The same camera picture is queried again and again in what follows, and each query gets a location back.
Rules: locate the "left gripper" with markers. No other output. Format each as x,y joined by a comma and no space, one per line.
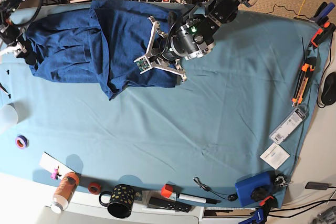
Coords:
157,46

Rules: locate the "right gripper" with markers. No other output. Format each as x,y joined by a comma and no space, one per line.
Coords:
19,49

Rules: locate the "blue t-shirt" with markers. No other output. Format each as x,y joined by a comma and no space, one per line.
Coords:
99,44

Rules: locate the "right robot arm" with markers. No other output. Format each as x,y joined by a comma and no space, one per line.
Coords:
12,35

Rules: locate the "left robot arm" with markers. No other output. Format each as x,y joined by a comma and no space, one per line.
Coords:
189,37

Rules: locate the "translucent plastic cup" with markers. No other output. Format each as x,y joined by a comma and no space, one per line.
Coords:
8,118

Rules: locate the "purple tape roll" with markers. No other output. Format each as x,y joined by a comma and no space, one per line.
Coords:
21,142

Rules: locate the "teal table cloth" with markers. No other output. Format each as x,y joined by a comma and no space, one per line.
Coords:
214,126

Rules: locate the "pink clip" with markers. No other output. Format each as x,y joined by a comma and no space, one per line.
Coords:
55,175

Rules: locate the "orange cube block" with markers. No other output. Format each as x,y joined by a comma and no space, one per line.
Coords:
167,191

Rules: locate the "orange bottle white cap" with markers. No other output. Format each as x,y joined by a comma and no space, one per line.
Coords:
64,192

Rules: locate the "orange black utility knife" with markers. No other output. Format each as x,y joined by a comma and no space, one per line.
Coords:
306,73

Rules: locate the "black marker pen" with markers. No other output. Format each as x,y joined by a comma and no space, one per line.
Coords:
197,199

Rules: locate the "orange tape roll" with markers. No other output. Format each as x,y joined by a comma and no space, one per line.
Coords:
94,188

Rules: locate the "black dotted remote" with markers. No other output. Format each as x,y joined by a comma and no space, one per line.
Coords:
170,205

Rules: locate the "clear plastic blister pack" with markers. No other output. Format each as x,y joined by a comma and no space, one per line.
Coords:
289,124

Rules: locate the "white paper leaflet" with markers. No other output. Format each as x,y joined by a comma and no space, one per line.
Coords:
274,156

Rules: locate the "black yellow-dotted mug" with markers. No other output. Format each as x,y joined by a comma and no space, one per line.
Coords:
121,201

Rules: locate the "orange black clamp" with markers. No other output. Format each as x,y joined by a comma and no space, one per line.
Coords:
322,34

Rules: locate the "blue box with knob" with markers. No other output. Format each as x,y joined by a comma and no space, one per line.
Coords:
256,188

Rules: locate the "blue black clamp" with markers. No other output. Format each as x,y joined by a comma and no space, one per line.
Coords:
322,12

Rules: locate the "black computer mouse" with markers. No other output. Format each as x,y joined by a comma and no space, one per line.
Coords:
328,96

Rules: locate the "blue clamp bottom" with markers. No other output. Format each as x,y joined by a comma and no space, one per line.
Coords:
260,214

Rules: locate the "black adapter right edge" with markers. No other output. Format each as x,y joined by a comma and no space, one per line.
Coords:
317,186

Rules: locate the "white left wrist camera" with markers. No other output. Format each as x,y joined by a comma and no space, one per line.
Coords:
143,64

